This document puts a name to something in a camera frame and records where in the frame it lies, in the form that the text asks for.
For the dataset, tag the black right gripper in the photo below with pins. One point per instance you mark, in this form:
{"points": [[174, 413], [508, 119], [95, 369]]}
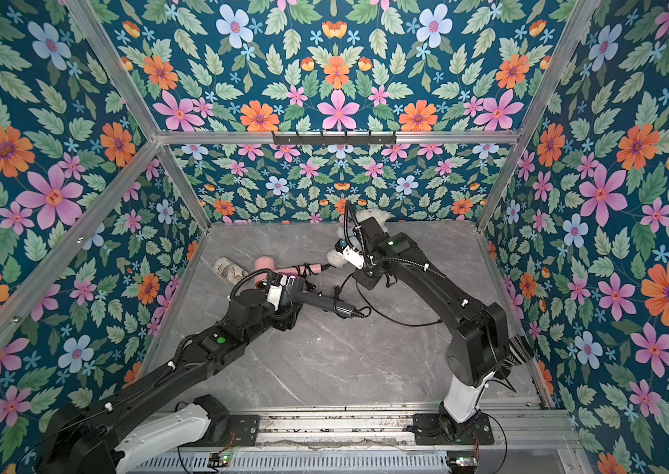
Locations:
{"points": [[355, 238]]}

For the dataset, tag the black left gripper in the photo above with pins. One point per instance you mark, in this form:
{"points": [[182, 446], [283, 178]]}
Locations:
{"points": [[287, 318]]}

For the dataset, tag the dark grey round hair dryer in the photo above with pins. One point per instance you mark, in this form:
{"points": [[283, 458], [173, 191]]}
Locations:
{"points": [[325, 302]]}

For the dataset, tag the pink hair dryer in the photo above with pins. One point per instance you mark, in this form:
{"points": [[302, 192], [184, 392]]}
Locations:
{"points": [[301, 270]]}

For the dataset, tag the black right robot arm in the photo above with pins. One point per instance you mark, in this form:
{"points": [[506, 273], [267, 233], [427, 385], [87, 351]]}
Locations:
{"points": [[481, 348]]}

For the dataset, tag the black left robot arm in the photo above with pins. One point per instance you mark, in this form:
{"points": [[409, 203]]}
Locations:
{"points": [[122, 431]]}

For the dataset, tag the white teddy bear blue shirt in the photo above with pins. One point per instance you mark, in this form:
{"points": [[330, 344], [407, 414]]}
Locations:
{"points": [[335, 258]]}

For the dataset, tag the striped black white sock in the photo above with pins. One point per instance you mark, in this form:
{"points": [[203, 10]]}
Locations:
{"points": [[519, 351]]}

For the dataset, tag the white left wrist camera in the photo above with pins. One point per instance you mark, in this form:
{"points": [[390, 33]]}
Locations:
{"points": [[277, 297]]}

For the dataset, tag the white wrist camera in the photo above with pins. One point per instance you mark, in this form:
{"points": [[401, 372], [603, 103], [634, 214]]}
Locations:
{"points": [[353, 256], [277, 297]]}

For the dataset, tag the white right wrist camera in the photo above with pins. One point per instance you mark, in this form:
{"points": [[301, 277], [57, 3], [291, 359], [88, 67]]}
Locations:
{"points": [[353, 256]]}

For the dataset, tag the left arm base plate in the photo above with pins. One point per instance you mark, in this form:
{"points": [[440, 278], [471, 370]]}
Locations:
{"points": [[237, 430]]}

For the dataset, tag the black hook rail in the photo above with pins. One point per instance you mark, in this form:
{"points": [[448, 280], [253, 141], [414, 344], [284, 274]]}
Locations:
{"points": [[334, 138]]}

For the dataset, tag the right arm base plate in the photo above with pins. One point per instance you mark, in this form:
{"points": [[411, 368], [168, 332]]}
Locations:
{"points": [[442, 430]]}

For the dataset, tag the aluminium front rail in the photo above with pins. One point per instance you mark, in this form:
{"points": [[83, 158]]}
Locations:
{"points": [[332, 427]]}

